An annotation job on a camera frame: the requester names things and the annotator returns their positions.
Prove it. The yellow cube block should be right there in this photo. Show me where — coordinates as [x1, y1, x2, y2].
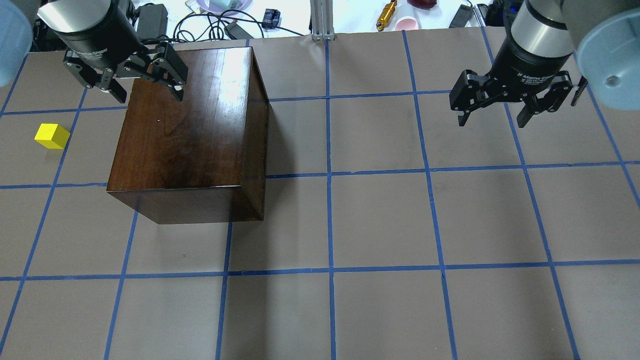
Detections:
[34, 123, 71, 150]

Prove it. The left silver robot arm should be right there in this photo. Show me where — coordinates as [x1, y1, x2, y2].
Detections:
[0, 0, 189, 104]

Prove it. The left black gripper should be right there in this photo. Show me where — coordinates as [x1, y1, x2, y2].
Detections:
[62, 19, 189, 104]

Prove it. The black cable bundle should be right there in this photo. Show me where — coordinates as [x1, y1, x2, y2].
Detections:
[173, 9, 306, 43]

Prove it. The aluminium frame post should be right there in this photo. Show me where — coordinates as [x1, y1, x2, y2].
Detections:
[310, 0, 336, 43]

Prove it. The pink cup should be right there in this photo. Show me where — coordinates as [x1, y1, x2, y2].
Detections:
[393, 16, 421, 31]

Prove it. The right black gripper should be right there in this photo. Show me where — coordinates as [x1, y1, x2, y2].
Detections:
[449, 35, 573, 128]

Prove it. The small black blue device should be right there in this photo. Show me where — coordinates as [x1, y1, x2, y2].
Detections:
[261, 8, 281, 30]

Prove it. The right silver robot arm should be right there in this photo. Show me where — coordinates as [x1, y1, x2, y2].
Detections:
[449, 0, 640, 128]

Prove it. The gold metal tool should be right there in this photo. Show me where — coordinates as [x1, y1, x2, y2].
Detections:
[375, 0, 398, 32]

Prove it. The black power adapter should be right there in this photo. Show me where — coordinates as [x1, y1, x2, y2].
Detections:
[135, 3, 169, 39]

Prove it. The black power brick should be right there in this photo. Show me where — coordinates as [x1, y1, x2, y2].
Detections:
[449, 4, 474, 28]

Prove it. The dark wooden drawer cabinet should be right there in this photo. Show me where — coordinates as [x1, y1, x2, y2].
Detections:
[106, 47, 271, 224]

